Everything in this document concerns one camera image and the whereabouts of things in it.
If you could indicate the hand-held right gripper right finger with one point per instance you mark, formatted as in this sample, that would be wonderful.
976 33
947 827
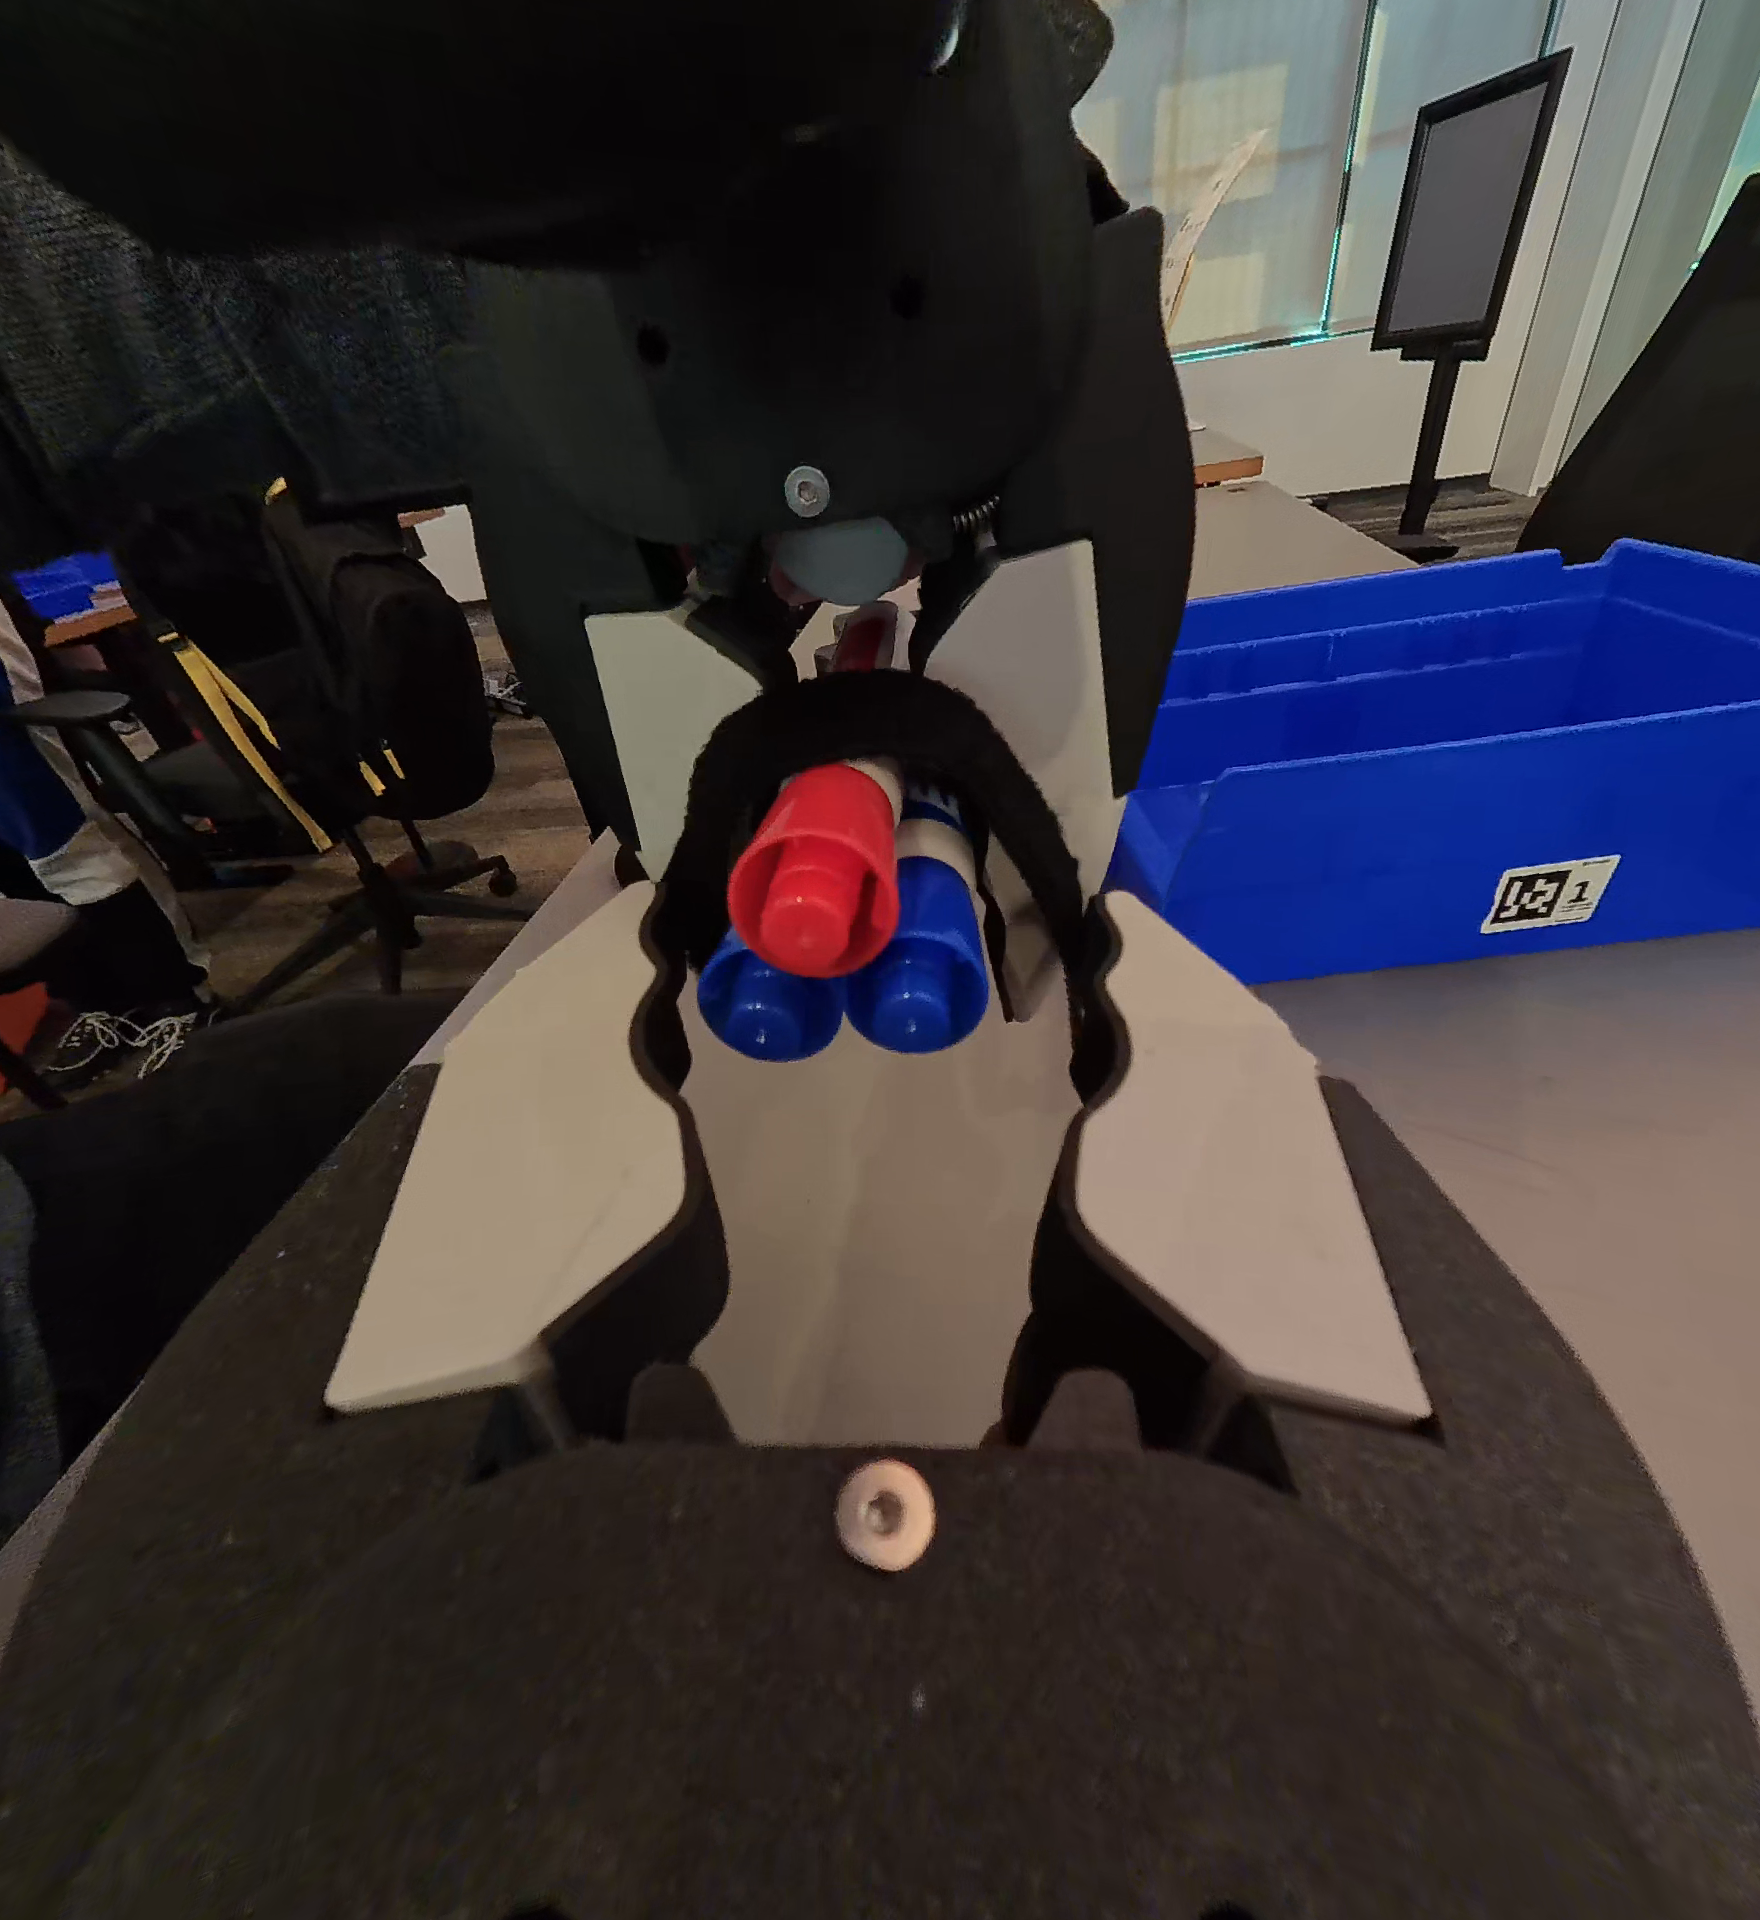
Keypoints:
1242 1199

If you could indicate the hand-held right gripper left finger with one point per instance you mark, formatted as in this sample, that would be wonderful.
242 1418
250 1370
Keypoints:
520 1199

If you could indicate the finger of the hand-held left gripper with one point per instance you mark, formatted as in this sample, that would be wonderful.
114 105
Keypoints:
1047 660
641 706

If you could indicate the red marker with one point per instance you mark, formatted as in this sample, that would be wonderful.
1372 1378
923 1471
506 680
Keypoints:
812 884

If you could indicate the blue marker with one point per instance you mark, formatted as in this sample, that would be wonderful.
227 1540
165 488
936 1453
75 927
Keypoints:
918 976
768 1004

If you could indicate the person's left forearm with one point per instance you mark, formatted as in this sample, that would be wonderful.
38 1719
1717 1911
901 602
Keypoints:
147 375

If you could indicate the wood-edged desk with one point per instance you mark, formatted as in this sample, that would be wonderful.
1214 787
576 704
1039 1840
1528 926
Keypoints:
1270 540

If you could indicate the black office chair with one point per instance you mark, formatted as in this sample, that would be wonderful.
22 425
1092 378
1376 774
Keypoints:
377 884

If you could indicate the large blue storage bin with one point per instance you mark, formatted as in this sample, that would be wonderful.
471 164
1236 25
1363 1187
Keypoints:
1345 840

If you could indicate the person's dark clothing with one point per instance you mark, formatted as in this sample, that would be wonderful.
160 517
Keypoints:
147 1169

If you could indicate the white arched stand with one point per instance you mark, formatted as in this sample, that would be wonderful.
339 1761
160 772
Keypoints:
1223 188

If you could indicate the small blue bin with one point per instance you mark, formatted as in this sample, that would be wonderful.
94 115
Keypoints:
72 585

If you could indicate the black monitor on stand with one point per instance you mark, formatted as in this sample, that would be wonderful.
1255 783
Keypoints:
1465 209

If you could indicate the black mesh chair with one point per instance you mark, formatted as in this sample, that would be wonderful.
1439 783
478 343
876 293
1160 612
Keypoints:
1707 391

